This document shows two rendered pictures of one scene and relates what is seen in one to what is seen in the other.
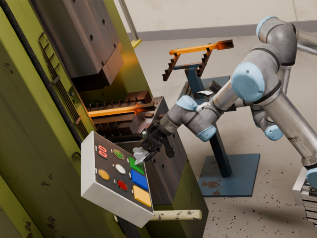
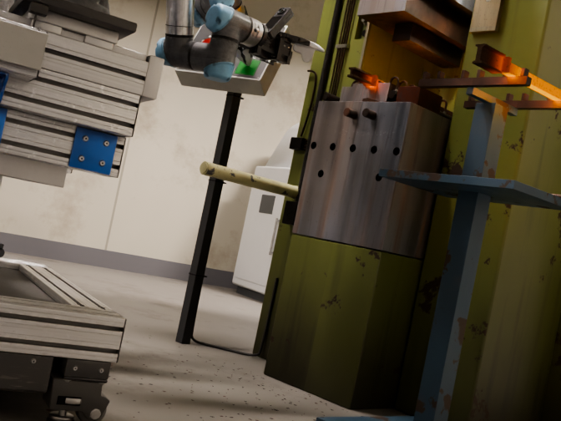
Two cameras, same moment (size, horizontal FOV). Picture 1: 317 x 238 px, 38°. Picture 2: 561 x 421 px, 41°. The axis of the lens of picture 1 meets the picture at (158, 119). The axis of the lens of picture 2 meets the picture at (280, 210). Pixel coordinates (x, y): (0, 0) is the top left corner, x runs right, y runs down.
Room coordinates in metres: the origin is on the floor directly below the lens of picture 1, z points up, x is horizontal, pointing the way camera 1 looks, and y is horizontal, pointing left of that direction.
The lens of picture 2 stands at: (2.57, -2.26, 0.45)
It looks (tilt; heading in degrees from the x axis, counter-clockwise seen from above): 2 degrees up; 108
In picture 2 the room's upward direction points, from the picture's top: 12 degrees clockwise
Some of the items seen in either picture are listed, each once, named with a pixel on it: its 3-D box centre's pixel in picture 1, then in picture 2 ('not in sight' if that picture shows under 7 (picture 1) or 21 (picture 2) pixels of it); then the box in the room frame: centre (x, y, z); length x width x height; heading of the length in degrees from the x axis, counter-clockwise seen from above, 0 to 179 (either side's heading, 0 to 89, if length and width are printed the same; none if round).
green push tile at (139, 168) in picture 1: (135, 166); (248, 68); (1.58, 0.17, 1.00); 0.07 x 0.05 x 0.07; 176
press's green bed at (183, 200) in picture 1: (149, 209); (375, 322); (2.17, 0.26, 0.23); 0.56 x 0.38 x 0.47; 61
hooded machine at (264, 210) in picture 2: not in sight; (305, 211); (1.13, 2.84, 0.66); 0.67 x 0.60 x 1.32; 46
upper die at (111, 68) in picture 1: (76, 72); (420, 21); (2.12, 0.28, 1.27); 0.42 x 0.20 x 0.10; 61
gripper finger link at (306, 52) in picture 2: (206, 97); (308, 52); (1.92, -0.25, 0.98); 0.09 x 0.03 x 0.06; 25
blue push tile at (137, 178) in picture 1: (138, 180); not in sight; (1.48, 0.17, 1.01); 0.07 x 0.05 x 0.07; 176
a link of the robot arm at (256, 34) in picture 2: (239, 98); (250, 32); (1.79, -0.38, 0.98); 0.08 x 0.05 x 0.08; 151
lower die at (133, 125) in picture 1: (101, 122); (402, 109); (2.12, 0.28, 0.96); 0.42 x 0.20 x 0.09; 61
